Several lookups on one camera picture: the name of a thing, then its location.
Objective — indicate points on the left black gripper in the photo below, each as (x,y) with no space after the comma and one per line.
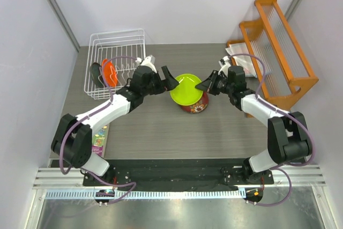
(169,84)

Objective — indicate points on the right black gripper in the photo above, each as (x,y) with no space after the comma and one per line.
(211,81)

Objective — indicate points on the lime green plate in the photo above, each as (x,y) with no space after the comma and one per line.
(186,93)

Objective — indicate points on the red floral plate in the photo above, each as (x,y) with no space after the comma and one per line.
(197,107)

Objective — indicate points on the orange plate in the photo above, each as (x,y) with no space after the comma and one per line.
(110,73)

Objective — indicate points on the dark teal plate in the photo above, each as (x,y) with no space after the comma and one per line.
(96,75)

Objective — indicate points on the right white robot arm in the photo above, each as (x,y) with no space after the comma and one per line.
(288,138)

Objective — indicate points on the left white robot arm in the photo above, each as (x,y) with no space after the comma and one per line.
(74,134)

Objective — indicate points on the orange wooden rack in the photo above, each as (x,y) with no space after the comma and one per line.
(275,55)

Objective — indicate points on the white paper booklet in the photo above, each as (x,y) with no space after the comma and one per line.
(242,60)

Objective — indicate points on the purple treehouse book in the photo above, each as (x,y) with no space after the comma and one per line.
(99,141)

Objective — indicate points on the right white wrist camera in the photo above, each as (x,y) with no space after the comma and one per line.
(224,65)

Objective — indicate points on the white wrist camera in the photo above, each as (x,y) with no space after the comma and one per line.
(224,65)
(147,61)

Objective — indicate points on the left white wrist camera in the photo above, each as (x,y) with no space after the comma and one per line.
(147,61)

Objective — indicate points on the white wire dish rack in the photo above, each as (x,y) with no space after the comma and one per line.
(123,48)

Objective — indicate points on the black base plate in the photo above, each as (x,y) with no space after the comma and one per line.
(180,175)

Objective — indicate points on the perforated metal rail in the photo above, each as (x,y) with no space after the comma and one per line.
(107,194)

